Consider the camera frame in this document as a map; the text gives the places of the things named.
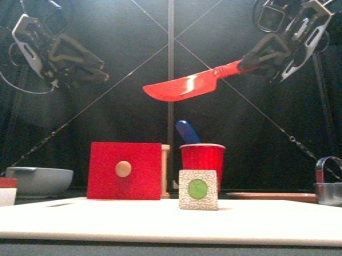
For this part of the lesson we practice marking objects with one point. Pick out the pink plate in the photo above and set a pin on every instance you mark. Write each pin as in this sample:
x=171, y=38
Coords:
x=272, y=196

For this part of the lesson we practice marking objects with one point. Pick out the grey bowl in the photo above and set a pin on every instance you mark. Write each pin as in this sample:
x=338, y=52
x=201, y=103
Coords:
x=40, y=181

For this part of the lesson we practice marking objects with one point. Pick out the toy sushi roll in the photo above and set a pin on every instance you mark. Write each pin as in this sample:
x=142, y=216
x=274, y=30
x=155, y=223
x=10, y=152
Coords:
x=198, y=189

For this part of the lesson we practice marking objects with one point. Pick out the white cutting board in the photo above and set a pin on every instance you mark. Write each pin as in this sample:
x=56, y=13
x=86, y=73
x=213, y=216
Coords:
x=178, y=223

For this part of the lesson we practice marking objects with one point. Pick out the red and white toy block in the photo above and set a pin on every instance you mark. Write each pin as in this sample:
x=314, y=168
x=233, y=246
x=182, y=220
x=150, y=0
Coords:
x=7, y=197

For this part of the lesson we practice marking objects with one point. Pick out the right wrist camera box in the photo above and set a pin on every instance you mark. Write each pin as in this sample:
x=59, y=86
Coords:
x=270, y=18

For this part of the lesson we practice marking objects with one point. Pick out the red plastic cup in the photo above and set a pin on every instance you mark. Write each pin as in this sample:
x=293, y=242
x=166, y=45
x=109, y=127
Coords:
x=202, y=158

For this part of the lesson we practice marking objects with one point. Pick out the red toy knife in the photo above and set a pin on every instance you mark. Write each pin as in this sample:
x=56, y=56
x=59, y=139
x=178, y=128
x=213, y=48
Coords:
x=187, y=87

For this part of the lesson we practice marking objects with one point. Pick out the wooden slot box red drawer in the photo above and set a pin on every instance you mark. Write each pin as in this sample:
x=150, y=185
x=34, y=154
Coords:
x=134, y=180

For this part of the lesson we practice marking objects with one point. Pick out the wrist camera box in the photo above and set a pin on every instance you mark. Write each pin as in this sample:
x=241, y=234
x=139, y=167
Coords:
x=270, y=18
x=44, y=13

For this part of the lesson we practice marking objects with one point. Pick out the blue plastic utensil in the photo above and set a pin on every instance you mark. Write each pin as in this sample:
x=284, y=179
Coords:
x=187, y=131

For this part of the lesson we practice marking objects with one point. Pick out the metal frame pole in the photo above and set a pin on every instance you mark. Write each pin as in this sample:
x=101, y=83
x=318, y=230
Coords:
x=170, y=50

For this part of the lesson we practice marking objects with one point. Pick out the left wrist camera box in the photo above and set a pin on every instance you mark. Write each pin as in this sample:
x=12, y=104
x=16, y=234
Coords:
x=44, y=13

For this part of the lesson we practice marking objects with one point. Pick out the small metal measuring cup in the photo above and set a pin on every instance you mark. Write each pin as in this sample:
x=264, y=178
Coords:
x=329, y=195

